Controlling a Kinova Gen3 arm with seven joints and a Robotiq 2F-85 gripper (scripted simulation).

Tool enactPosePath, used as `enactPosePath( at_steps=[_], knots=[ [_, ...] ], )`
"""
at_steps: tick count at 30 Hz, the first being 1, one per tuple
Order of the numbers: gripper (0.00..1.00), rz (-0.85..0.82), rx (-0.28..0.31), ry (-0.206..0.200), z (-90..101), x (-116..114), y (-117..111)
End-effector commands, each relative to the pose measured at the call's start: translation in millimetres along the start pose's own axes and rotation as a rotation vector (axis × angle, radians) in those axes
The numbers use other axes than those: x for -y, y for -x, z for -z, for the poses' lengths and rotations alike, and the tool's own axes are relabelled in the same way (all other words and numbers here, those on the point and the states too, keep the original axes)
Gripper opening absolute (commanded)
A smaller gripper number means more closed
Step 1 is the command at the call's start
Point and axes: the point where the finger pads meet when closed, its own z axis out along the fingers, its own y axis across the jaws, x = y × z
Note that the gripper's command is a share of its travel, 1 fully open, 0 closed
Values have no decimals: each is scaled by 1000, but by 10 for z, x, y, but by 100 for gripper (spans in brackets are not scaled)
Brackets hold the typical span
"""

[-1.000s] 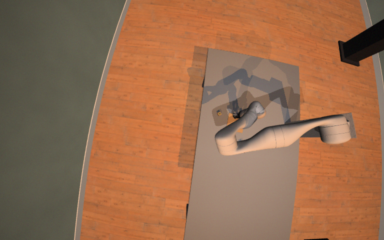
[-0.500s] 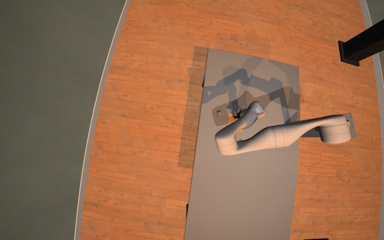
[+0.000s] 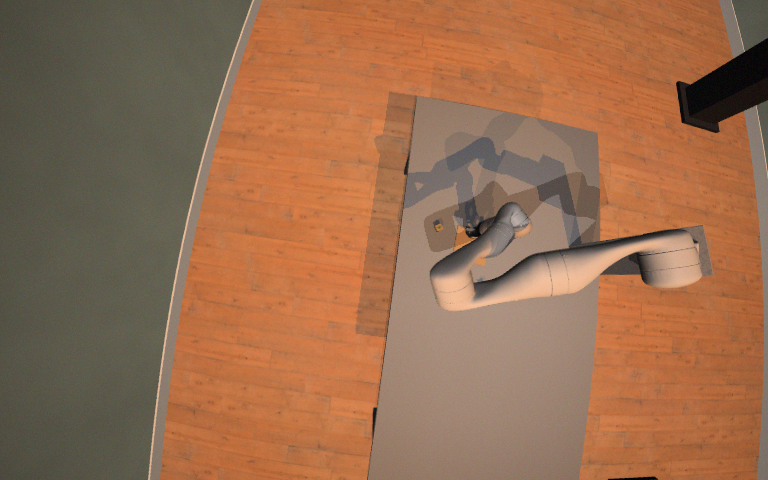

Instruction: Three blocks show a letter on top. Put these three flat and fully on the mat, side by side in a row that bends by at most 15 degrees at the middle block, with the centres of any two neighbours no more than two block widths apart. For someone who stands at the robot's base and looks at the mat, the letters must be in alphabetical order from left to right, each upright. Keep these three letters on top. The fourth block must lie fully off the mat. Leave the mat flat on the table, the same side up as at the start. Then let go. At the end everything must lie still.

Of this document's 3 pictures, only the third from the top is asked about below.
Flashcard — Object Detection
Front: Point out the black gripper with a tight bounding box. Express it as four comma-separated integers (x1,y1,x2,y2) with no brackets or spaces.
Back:
465,221,483,238

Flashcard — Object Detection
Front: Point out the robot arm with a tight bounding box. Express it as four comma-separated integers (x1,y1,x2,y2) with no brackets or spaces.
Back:
430,202,702,311

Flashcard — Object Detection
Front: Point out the orange flat mat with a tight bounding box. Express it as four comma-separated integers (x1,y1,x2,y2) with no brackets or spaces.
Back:
453,226,486,266

